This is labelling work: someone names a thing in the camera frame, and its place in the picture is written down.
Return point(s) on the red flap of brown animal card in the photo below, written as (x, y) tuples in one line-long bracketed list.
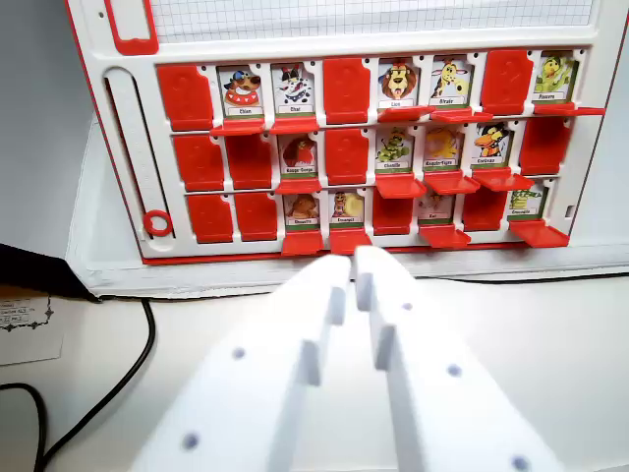
[(302, 243)]

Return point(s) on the white printed paper card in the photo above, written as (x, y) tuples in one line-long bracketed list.
[(29, 334)]

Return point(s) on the red and white game board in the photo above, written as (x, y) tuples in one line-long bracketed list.
[(344, 157)]

